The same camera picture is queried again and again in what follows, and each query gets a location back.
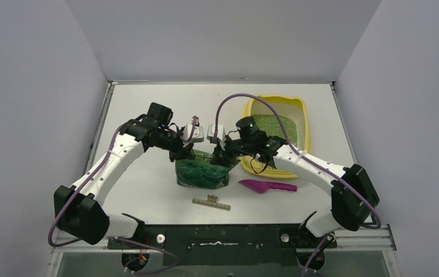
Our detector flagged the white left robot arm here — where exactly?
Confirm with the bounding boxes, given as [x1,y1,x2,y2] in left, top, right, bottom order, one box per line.
[47,102,204,248]

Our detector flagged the green litter granules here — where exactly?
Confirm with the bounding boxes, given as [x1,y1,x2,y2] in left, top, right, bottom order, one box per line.
[252,114,298,146]

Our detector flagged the green cat litter bag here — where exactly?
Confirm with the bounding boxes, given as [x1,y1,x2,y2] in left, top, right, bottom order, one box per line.
[174,151,240,190]

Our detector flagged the yellow litter box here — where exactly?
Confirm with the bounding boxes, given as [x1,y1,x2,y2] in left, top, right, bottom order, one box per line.
[240,95,311,179]

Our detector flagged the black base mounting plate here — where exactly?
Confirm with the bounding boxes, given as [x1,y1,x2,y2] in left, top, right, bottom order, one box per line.
[107,223,337,266]

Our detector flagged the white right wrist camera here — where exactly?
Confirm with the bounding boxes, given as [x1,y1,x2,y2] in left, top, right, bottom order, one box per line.
[207,124,226,149]

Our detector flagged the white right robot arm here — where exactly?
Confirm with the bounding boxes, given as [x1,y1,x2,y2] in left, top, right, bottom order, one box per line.
[207,117,380,246]

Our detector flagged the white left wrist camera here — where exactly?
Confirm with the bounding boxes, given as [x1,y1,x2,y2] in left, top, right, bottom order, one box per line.
[183,123,204,144]

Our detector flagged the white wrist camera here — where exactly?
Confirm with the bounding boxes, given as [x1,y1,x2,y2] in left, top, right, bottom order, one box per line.
[207,124,226,149]
[183,123,204,144]

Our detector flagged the magenta plastic scoop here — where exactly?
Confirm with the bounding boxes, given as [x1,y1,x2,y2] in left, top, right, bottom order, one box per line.
[239,179,297,194]

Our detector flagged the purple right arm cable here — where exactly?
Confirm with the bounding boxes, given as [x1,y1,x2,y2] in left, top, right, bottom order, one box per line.
[211,93,382,277]

